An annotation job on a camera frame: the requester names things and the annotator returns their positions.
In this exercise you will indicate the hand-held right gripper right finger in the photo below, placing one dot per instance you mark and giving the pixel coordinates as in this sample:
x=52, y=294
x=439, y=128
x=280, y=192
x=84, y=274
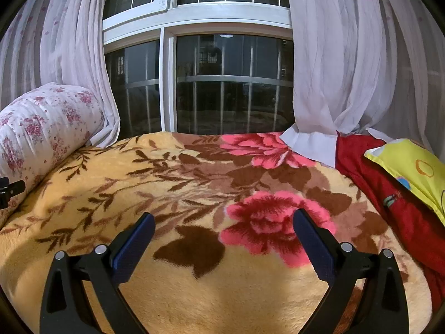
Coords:
x=313, y=243

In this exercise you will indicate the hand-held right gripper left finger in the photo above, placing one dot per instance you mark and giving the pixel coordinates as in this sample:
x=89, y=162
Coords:
x=134, y=247

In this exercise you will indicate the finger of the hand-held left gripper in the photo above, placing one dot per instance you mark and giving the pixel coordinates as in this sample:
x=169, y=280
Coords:
x=14, y=188

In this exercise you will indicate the floral rolled quilt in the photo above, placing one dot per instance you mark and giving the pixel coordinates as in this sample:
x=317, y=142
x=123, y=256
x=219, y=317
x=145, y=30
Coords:
x=45, y=125

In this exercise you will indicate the red cloth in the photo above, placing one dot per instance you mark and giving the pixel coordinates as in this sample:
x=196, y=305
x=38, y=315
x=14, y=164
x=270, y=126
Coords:
x=399, y=222

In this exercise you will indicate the orange floral blanket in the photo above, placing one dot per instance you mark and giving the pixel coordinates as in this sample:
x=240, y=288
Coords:
x=215, y=302

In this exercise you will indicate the yellow printed pillow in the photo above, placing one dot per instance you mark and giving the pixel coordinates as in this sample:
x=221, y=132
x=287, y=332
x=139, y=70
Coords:
x=413, y=167

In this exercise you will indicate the left white sheer curtain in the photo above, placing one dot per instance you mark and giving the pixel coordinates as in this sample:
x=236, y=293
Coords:
x=62, y=41

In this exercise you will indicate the white sheer curtain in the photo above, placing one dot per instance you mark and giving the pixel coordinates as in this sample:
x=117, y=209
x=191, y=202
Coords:
x=347, y=59
x=62, y=41

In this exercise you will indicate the metal window railing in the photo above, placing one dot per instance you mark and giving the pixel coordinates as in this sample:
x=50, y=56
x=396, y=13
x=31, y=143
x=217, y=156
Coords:
x=222, y=79

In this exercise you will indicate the right white sheer curtain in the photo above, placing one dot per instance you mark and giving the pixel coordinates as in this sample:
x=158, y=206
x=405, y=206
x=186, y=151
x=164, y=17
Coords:
x=347, y=59

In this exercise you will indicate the white window frame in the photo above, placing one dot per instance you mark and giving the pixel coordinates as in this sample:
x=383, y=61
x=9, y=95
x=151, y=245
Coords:
x=208, y=19

